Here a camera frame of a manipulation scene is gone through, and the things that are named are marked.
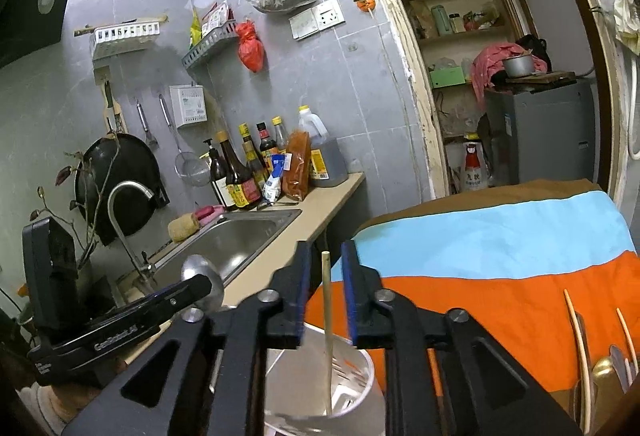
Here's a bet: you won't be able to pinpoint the blue and white packet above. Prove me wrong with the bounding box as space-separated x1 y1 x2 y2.
262 153 294 203

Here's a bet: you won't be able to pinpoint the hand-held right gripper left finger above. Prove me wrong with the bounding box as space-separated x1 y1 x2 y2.
62 240 313 436

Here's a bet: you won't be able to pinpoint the red plastic bag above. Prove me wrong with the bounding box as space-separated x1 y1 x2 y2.
235 19 266 74

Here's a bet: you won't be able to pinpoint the white wall rack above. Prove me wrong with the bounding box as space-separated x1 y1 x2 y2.
90 20 162 62

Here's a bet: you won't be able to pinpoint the hanging metal strainer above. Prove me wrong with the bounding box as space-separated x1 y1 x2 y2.
158 94 211 187

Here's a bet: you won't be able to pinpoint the black wok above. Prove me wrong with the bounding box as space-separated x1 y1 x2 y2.
74 131 165 241

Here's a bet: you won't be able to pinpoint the white wall switch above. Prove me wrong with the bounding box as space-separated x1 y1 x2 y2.
288 11 319 42

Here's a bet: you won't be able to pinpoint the wooden chopstick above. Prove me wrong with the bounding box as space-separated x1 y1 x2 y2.
563 289 597 436
615 307 640 367
321 251 334 417

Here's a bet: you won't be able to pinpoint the clear yellow-capped bottle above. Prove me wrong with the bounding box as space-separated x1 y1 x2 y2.
271 116 289 155

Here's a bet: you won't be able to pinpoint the yellow sponge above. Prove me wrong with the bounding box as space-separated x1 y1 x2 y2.
167 213 201 243

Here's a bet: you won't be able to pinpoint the black bag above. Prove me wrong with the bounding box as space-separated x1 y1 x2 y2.
515 34 554 72

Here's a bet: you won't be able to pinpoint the yellow snack packet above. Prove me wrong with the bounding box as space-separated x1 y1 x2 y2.
188 9 203 48

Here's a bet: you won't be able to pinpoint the metal pot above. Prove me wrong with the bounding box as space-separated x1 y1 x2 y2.
501 53 535 78

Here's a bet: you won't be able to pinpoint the green box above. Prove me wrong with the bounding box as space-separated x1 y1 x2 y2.
428 66 467 89

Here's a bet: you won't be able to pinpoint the grey wall shelf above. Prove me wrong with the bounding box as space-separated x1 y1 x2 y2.
181 21 239 70

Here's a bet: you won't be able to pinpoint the white wall box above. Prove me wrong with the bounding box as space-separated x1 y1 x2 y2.
169 84 207 130

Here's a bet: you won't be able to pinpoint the metal faucet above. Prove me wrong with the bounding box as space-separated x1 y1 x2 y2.
107 181 160 291

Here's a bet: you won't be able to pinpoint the stainless steel sink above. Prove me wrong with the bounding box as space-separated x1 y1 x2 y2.
147 209 303 291

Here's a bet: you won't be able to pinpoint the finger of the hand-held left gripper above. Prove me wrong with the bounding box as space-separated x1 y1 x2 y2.
119 273 214 325

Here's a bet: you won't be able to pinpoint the golden spoon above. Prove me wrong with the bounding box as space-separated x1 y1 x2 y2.
591 356 618 417

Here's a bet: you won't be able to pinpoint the dark yellow-capped sauce bottle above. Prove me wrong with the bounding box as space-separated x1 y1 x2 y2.
237 123 269 198

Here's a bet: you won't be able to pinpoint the hanging metal spatula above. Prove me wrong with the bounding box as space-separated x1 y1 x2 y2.
134 98 160 150

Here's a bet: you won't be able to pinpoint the person's left forearm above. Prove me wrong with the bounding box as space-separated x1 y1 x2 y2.
15 386 68 436

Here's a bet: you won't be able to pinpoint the white wall socket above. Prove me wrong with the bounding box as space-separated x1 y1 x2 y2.
312 0 346 28

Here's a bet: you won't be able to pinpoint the wooden cutting board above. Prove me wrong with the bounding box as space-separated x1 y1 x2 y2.
492 71 579 90

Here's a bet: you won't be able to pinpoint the wooden shelf unit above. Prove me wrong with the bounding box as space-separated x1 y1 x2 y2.
379 0 532 198

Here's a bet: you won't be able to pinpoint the striped orange blue brown cloth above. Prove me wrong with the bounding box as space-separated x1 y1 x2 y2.
304 179 640 436

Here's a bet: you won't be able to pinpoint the large soy sauce bottle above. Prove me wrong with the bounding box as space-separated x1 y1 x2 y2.
215 130 262 210

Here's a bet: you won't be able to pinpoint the white hose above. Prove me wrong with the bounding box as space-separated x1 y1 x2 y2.
626 51 640 158

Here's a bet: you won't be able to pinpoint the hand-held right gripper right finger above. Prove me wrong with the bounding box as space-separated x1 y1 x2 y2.
340 240 583 436

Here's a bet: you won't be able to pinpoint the green thermos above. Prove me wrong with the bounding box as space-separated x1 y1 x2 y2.
430 5 449 36

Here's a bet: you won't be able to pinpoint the red-capped sauce bottle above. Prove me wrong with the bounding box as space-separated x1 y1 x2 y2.
255 121 279 167

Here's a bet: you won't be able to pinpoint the round metal soup spoon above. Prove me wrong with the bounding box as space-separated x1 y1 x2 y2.
181 254 225 322

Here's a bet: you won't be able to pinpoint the wooden rolling pin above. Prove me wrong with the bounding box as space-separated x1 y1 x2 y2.
74 15 169 38

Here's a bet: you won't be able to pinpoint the cream rubber gloves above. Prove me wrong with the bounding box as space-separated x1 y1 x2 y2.
613 0 640 58

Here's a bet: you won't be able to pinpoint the dried branch plant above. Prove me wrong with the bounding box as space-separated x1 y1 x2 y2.
36 131 122 269

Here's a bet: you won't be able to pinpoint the hanging wooden spatula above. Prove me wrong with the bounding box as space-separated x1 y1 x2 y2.
102 79 124 135

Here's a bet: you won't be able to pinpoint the dark pump bottle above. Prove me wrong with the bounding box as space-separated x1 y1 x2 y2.
202 139 236 210

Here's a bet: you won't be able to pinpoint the red chili packet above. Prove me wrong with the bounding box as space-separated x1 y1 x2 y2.
280 129 314 202

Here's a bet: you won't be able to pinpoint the pink dish cloth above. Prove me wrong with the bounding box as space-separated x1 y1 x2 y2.
193 205 227 225

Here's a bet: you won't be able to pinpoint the grey cabinet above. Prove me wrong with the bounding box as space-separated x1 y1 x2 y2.
483 79 596 187

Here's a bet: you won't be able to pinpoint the red and white bottle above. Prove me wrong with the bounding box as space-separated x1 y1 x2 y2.
460 133 490 193

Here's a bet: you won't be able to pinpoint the red and white packets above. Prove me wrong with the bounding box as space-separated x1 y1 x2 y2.
202 1 234 35

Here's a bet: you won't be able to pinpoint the dark oil jug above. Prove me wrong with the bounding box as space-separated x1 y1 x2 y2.
297 105 349 188

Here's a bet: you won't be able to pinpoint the white plastic utensil holder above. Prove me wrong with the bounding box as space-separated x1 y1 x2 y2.
260 321 388 436

